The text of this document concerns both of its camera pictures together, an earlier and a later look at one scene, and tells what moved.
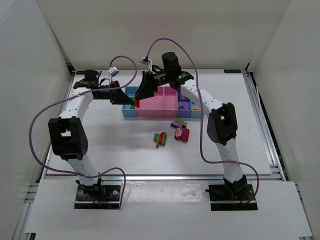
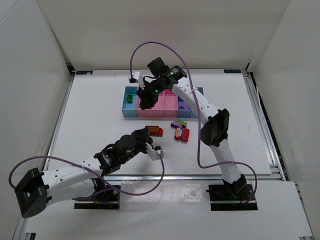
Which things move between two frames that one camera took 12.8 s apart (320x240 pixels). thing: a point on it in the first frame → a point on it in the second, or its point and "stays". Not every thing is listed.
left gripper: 116,92 → 142,139
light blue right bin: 196,110 stays
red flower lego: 178,134 stays
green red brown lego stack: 160,139 → 155,131
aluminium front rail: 159,177 stays
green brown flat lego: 181,121 stays
